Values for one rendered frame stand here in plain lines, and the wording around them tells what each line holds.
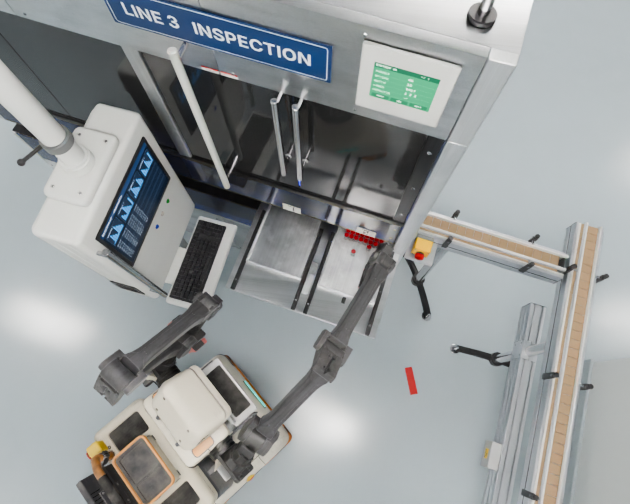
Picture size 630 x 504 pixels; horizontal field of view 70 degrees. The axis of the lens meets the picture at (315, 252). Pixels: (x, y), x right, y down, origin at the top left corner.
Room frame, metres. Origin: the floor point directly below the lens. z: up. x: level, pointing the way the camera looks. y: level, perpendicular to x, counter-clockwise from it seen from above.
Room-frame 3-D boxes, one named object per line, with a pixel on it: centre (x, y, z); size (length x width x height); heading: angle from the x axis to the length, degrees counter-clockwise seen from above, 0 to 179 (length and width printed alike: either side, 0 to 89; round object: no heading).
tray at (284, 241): (0.73, 0.13, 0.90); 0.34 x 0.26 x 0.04; 161
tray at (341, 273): (0.62, -0.19, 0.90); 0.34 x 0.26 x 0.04; 161
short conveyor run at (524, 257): (0.69, -0.78, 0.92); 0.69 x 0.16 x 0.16; 71
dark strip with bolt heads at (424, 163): (0.67, -0.32, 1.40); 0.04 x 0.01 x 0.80; 71
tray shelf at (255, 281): (0.60, -0.01, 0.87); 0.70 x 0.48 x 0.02; 71
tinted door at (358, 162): (0.74, -0.15, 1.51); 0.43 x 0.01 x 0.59; 71
